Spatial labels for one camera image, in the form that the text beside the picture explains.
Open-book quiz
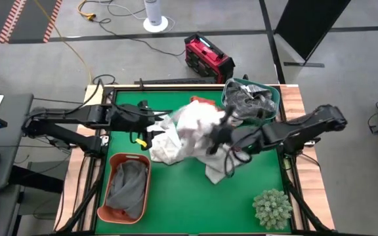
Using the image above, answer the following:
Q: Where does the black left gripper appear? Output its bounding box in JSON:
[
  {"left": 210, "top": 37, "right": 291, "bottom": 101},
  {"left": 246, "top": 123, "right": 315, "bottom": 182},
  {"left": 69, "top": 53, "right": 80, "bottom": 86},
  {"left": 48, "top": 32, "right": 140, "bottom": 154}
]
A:
[{"left": 107, "top": 100, "right": 174, "bottom": 140}]

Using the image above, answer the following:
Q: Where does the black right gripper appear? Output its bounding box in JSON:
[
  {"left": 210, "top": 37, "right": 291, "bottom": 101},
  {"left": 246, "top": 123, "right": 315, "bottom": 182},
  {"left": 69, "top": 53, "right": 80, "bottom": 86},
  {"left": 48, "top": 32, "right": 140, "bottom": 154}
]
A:
[{"left": 207, "top": 104, "right": 242, "bottom": 157}]

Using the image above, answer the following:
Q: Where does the plain white towel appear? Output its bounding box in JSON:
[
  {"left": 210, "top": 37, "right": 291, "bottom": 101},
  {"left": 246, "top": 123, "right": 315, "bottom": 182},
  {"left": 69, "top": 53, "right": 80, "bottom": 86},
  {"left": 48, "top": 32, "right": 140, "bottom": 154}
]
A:
[{"left": 174, "top": 100, "right": 234, "bottom": 158}]

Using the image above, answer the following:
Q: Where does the orange towel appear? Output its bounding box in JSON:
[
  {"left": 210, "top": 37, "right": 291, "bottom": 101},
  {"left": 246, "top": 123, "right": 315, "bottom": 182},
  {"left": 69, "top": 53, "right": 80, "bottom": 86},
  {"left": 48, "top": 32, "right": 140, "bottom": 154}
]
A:
[{"left": 190, "top": 95, "right": 217, "bottom": 106}]

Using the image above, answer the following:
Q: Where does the grey checked towel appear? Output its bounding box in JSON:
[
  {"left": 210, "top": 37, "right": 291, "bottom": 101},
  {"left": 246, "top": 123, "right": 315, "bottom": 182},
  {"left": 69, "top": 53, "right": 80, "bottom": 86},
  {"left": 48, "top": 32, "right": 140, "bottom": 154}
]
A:
[{"left": 224, "top": 81, "right": 277, "bottom": 121}]

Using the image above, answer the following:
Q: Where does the dark grey waffle towel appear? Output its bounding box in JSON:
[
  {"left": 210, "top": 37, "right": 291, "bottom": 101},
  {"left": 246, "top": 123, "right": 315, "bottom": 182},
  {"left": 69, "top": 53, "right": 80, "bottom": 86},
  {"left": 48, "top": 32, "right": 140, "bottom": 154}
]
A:
[{"left": 105, "top": 159, "right": 149, "bottom": 220}]

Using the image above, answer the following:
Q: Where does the orange plastic basket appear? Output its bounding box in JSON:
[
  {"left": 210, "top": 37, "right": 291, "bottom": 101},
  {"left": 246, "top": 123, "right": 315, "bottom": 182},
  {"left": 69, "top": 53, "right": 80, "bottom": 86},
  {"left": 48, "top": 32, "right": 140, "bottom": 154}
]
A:
[{"left": 96, "top": 152, "right": 152, "bottom": 225}]

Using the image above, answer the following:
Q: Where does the green plastic basket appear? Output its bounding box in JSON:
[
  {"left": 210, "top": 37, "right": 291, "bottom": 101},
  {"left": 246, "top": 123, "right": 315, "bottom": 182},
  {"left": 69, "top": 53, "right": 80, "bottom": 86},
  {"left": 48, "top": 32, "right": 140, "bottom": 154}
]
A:
[{"left": 220, "top": 77, "right": 281, "bottom": 126}]

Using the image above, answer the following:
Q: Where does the light grey waffle towel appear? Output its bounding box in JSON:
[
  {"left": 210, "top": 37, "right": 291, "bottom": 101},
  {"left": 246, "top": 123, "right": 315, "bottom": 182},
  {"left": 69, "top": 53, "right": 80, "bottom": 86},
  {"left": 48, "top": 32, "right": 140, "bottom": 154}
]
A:
[{"left": 195, "top": 149, "right": 253, "bottom": 186}]

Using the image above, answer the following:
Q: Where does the red black toolbox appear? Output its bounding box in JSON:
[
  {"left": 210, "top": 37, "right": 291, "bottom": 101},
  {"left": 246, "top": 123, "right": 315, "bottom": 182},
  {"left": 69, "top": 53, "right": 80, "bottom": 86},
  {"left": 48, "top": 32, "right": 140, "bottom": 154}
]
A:
[{"left": 184, "top": 31, "right": 236, "bottom": 85}]

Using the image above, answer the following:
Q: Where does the artificial green plant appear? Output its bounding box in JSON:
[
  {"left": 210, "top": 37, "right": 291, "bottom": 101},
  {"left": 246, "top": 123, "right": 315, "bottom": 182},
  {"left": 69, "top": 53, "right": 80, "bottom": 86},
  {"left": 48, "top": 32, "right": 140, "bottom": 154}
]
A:
[{"left": 252, "top": 188, "right": 294, "bottom": 231}]

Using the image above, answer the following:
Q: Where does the white tower fan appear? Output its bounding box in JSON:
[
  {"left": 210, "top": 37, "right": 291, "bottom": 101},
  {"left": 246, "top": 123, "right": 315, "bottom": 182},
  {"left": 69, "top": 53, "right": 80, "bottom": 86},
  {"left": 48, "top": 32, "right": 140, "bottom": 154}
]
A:
[{"left": 142, "top": 0, "right": 169, "bottom": 33}]

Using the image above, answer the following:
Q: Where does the black divider panel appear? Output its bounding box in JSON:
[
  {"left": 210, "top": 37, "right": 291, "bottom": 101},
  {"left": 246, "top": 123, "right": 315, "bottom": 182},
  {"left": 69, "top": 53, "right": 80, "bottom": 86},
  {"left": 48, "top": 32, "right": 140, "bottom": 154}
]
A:
[{"left": 274, "top": 0, "right": 353, "bottom": 69}]

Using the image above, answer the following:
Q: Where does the grey desk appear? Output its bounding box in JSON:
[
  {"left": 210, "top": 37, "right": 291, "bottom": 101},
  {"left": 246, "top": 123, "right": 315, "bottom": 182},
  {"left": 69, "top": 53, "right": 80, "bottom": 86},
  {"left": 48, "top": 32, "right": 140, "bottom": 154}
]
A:
[{"left": 0, "top": 93, "right": 35, "bottom": 236}]

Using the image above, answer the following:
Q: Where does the black orange-striped floor mat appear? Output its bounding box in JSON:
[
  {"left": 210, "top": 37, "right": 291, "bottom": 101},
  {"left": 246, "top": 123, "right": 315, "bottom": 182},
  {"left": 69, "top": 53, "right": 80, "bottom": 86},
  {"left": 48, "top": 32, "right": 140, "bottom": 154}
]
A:
[{"left": 0, "top": 0, "right": 64, "bottom": 45}]

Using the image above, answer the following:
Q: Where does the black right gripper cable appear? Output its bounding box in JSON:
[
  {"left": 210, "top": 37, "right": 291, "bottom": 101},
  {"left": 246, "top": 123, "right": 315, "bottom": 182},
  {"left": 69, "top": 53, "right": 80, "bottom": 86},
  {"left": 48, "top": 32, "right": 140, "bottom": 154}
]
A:
[{"left": 223, "top": 144, "right": 252, "bottom": 178}]

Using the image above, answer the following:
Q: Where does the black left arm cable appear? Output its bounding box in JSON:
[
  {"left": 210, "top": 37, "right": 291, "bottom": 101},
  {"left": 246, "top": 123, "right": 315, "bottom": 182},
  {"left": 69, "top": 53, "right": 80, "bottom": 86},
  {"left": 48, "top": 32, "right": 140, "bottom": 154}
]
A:
[{"left": 33, "top": 74, "right": 117, "bottom": 115}]

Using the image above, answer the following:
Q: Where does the black floor cable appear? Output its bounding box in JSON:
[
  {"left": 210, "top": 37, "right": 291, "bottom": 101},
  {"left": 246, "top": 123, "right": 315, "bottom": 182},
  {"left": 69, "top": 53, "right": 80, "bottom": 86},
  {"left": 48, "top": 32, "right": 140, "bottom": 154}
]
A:
[{"left": 92, "top": 18, "right": 187, "bottom": 57}]

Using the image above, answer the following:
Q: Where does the black frame strut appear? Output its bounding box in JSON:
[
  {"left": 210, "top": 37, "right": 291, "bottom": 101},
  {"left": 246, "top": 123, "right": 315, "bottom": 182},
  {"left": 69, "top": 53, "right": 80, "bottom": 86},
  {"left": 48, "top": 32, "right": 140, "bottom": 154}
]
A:
[
  {"left": 56, "top": 157, "right": 110, "bottom": 234},
  {"left": 280, "top": 157, "right": 333, "bottom": 234}
]

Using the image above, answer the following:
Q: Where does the yellow cable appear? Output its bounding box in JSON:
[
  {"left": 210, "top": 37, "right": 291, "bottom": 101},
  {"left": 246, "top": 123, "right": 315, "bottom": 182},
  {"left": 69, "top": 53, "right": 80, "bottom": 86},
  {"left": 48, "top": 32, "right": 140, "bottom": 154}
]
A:
[{"left": 33, "top": 0, "right": 93, "bottom": 85}]

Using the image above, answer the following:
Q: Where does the orange extension cable plug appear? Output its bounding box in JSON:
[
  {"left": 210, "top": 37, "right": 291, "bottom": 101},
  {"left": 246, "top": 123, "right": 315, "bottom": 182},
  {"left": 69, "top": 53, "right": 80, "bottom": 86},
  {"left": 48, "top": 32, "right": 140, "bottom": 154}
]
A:
[{"left": 77, "top": 0, "right": 97, "bottom": 21}]

